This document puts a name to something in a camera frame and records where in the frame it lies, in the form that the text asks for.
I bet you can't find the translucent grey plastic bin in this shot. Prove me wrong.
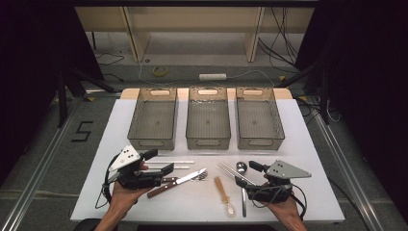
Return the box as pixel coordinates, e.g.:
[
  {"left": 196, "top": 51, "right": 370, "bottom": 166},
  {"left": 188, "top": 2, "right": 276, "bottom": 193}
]
[
  {"left": 127, "top": 87, "right": 179, "bottom": 151},
  {"left": 186, "top": 87, "right": 232, "bottom": 151},
  {"left": 235, "top": 87, "right": 286, "bottom": 151}
]

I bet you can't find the white table sheet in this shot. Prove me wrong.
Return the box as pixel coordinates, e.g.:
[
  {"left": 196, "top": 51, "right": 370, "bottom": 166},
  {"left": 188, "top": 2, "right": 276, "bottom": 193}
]
[{"left": 70, "top": 98, "right": 345, "bottom": 224}]

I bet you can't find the person's right hand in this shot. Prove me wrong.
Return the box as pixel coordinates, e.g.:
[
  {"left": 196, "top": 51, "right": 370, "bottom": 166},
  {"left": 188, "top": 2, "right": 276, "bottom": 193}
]
[{"left": 263, "top": 172, "right": 305, "bottom": 226}]

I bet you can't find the wooden-handled fork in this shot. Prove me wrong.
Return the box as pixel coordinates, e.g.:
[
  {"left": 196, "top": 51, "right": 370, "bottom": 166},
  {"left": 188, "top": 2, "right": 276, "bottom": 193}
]
[{"left": 161, "top": 170, "right": 210, "bottom": 184}]

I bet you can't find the black metal stand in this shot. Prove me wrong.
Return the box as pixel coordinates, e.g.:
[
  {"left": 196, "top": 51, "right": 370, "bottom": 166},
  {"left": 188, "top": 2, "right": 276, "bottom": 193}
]
[
  {"left": 57, "top": 65, "right": 118, "bottom": 129},
  {"left": 277, "top": 61, "right": 331, "bottom": 125}
]

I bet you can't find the white floor cable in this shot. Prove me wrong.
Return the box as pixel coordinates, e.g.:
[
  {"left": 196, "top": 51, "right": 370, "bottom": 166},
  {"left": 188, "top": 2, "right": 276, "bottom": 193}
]
[{"left": 138, "top": 57, "right": 277, "bottom": 89}]

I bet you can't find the person's left hand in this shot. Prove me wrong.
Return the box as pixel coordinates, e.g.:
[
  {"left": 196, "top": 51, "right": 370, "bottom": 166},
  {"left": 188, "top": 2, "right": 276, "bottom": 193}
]
[{"left": 109, "top": 163, "right": 153, "bottom": 216}]

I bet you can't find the bundle of black cables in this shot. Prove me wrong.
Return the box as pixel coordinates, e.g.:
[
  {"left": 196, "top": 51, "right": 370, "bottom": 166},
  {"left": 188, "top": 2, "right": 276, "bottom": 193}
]
[{"left": 258, "top": 7, "right": 301, "bottom": 70}]

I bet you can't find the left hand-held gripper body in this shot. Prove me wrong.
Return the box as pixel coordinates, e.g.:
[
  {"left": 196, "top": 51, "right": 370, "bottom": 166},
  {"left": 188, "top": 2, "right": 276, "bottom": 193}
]
[{"left": 107, "top": 143, "right": 166, "bottom": 191}]

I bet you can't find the black curtain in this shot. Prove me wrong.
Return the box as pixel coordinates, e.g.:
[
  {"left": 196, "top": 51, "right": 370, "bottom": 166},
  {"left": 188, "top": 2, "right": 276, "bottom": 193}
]
[
  {"left": 0, "top": 0, "right": 105, "bottom": 187},
  {"left": 294, "top": 0, "right": 408, "bottom": 222}
]

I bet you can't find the yellow tape roll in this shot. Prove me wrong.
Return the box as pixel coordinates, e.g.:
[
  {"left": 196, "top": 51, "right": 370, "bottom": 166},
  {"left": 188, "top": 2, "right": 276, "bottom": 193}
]
[{"left": 151, "top": 65, "right": 169, "bottom": 77}]

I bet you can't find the metal floor rail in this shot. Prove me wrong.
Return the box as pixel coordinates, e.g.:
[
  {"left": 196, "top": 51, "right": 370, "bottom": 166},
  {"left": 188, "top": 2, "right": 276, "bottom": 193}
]
[
  {"left": 0, "top": 95, "right": 85, "bottom": 231},
  {"left": 312, "top": 110, "right": 384, "bottom": 231}
]

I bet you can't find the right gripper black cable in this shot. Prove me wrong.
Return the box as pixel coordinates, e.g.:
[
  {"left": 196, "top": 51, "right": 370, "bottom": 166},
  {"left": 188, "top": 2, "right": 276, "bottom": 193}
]
[{"left": 249, "top": 182, "right": 308, "bottom": 222}]

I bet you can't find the white power strip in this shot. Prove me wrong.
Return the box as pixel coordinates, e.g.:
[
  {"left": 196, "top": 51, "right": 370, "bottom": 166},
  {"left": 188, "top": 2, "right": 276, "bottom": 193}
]
[{"left": 198, "top": 73, "right": 228, "bottom": 82}]

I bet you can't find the white chopstick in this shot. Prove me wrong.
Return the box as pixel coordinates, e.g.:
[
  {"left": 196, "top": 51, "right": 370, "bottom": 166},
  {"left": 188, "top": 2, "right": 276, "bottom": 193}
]
[
  {"left": 153, "top": 160, "right": 195, "bottom": 165},
  {"left": 145, "top": 165, "right": 191, "bottom": 170}
]

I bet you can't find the wooden-handled knife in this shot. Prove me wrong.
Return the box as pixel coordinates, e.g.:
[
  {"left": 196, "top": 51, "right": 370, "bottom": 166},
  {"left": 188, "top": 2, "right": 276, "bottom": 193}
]
[{"left": 146, "top": 167, "right": 208, "bottom": 199}]

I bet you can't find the metal spoon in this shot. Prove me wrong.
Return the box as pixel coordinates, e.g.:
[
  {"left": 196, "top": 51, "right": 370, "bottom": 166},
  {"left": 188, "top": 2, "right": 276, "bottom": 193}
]
[{"left": 236, "top": 161, "right": 248, "bottom": 218}]

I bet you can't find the beige wooden shelf unit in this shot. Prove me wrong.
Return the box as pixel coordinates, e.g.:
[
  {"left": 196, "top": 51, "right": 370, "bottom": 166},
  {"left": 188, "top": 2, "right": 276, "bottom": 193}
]
[{"left": 74, "top": 6, "right": 316, "bottom": 64}]

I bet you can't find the wooden-handled utensil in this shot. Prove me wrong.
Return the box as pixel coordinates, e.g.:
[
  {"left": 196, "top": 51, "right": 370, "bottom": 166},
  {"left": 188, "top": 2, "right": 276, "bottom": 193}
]
[{"left": 214, "top": 175, "right": 237, "bottom": 218}]

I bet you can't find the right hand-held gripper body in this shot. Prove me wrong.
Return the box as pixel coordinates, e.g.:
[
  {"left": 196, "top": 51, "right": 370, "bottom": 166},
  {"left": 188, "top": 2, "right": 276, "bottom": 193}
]
[{"left": 246, "top": 159, "right": 313, "bottom": 205}]

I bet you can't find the thin black floor cable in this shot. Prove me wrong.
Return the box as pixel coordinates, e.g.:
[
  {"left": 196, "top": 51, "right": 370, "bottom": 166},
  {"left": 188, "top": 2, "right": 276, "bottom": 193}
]
[{"left": 95, "top": 52, "right": 125, "bottom": 82}]

